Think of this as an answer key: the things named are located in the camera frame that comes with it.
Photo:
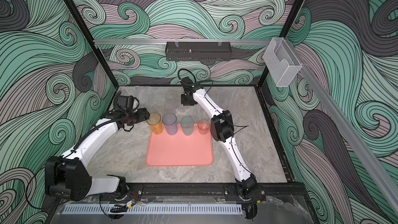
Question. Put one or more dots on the green plastic cup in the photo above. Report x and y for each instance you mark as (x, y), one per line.
(187, 125)

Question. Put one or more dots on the blue plastic cup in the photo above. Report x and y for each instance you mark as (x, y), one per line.
(170, 122)

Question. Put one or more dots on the small clear faceted glass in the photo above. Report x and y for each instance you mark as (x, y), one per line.
(181, 108)

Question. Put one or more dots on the yellow plastic cup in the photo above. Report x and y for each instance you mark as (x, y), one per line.
(155, 123)

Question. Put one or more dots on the aluminium rail back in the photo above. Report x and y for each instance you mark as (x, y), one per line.
(141, 41)

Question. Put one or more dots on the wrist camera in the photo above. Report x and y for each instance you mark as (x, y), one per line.
(125, 103)
(187, 83)

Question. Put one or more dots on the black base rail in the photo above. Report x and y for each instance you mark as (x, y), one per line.
(224, 189)

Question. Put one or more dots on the white slotted cable duct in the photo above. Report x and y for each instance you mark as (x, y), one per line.
(156, 209)

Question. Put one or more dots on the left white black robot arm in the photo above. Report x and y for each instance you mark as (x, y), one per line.
(66, 176)

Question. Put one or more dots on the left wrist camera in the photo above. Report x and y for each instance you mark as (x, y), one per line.
(125, 103)

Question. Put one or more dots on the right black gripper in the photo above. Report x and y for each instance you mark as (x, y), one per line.
(184, 102)

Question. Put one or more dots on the clear acrylic wall holder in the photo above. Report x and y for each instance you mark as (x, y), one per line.
(282, 61)

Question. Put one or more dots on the black perforated wall shelf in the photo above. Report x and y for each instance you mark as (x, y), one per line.
(198, 51)

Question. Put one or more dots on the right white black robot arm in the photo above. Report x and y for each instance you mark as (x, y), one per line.
(222, 130)

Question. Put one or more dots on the pink tray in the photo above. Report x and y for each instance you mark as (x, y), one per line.
(179, 150)

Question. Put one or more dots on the pink short cup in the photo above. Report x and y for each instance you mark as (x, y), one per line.
(203, 126)

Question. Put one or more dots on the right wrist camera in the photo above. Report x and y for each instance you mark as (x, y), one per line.
(187, 83)

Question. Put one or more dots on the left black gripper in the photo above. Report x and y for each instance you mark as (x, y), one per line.
(143, 113)

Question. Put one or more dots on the aluminium rail right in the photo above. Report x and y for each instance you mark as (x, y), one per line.
(377, 172)

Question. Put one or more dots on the aluminium rail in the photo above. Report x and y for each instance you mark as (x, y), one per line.
(377, 172)
(141, 41)

